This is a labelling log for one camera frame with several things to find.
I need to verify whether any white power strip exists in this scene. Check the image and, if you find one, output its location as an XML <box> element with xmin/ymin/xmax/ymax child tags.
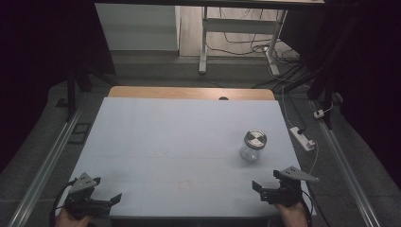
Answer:
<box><xmin>289</xmin><ymin>126</ymin><xmax>316</xmax><ymax>152</ymax></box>

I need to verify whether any white cabinet panel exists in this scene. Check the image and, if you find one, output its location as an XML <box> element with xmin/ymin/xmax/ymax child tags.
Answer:
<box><xmin>94</xmin><ymin>3</ymin><xmax>182</xmax><ymax>52</ymax></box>

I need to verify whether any thin white cable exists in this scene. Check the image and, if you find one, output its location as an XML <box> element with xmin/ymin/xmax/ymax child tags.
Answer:
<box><xmin>281</xmin><ymin>84</ymin><xmax>320</xmax><ymax>176</ymax></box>

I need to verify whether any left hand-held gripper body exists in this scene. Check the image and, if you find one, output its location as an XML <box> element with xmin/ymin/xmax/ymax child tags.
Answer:
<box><xmin>63</xmin><ymin>171</ymin><xmax>112</xmax><ymax>219</ymax></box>

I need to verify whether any person's left hand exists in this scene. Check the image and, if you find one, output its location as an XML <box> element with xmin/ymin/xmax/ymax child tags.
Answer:
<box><xmin>55</xmin><ymin>207</ymin><xmax>93</xmax><ymax>227</ymax></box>

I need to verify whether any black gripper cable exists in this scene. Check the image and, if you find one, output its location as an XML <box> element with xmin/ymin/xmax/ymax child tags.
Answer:
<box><xmin>49</xmin><ymin>178</ymin><xmax>78</xmax><ymax>227</ymax></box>
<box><xmin>299</xmin><ymin>188</ymin><xmax>317</xmax><ymax>227</ymax></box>

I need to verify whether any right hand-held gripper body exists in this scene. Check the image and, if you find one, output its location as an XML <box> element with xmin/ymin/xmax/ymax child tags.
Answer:
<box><xmin>261</xmin><ymin>166</ymin><xmax>320</xmax><ymax>208</ymax></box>

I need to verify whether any person's right hand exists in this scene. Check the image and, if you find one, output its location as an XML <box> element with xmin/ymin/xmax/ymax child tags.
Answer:
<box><xmin>273</xmin><ymin>202</ymin><xmax>309</xmax><ymax>227</ymax></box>

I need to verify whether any white desk frame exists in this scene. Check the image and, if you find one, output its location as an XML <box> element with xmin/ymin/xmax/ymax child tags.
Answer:
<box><xmin>198</xmin><ymin>6</ymin><xmax>288</xmax><ymax>77</ymax></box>

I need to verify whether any clear glass jar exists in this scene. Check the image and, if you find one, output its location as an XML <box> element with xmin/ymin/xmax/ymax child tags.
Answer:
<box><xmin>238</xmin><ymin>138</ymin><xmax>264</xmax><ymax>164</ymax></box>

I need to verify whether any metal floor rail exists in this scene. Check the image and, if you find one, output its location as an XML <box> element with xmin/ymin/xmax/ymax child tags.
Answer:
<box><xmin>310</xmin><ymin>100</ymin><xmax>383</xmax><ymax>227</ymax></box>
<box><xmin>7</xmin><ymin>103</ymin><xmax>87</xmax><ymax>227</ymax></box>

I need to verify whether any tangle of black floor cables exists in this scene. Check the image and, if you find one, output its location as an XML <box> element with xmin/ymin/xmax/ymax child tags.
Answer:
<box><xmin>206</xmin><ymin>8</ymin><xmax>311</xmax><ymax>91</ymax></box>

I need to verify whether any silver metal jar lid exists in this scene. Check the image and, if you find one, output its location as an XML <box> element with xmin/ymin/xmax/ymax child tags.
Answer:
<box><xmin>244</xmin><ymin>129</ymin><xmax>269</xmax><ymax>150</ymax></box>

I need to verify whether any black floor plate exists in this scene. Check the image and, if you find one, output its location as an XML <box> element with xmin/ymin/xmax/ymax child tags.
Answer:
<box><xmin>67</xmin><ymin>122</ymin><xmax>93</xmax><ymax>146</ymax></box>

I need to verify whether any black metal stand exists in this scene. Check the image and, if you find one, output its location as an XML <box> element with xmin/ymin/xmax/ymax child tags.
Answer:
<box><xmin>306</xmin><ymin>60</ymin><xmax>336</xmax><ymax>131</ymax></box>
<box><xmin>56</xmin><ymin>62</ymin><xmax>93</xmax><ymax>123</ymax></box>

